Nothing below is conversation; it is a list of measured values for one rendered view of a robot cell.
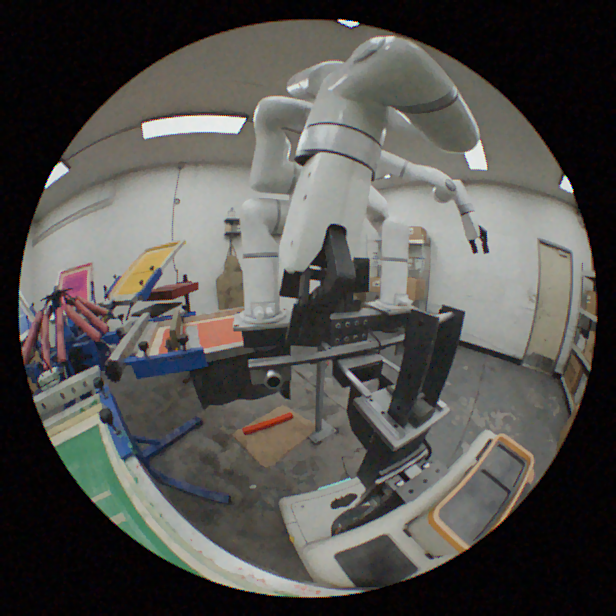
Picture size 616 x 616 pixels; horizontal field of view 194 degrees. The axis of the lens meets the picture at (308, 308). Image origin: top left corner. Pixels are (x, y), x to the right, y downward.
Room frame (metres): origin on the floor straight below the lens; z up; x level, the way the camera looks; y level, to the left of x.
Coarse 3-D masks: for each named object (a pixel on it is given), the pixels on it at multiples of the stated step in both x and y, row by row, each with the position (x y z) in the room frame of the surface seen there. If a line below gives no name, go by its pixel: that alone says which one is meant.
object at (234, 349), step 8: (208, 312) 1.04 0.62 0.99; (216, 312) 1.04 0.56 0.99; (224, 312) 1.07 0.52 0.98; (232, 312) 1.10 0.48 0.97; (168, 320) 0.86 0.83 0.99; (184, 320) 0.92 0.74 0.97; (192, 320) 0.95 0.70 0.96; (200, 320) 0.98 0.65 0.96; (152, 328) 0.71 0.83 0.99; (152, 336) 0.63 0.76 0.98; (232, 344) 0.61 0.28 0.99; (240, 344) 0.61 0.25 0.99; (208, 352) 0.53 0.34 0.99; (216, 352) 0.55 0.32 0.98; (224, 352) 0.56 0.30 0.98; (232, 352) 0.58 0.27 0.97; (240, 352) 0.60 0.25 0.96; (248, 352) 0.62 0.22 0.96; (208, 360) 0.53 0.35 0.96
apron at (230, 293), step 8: (232, 256) 2.73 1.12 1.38; (232, 264) 2.73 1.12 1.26; (224, 272) 2.64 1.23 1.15; (232, 272) 2.72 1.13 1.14; (240, 272) 2.80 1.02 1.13; (216, 280) 2.57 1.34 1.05; (224, 280) 2.63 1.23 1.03; (232, 280) 2.72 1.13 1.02; (240, 280) 2.78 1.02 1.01; (224, 288) 2.62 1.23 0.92; (232, 288) 2.72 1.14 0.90; (240, 288) 2.77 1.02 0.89; (224, 296) 2.61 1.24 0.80; (232, 296) 2.71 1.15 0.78; (240, 296) 2.76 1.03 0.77; (224, 304) 2.61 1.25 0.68; (232, 304) 2.70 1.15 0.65; (240, 304) 2.75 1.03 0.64
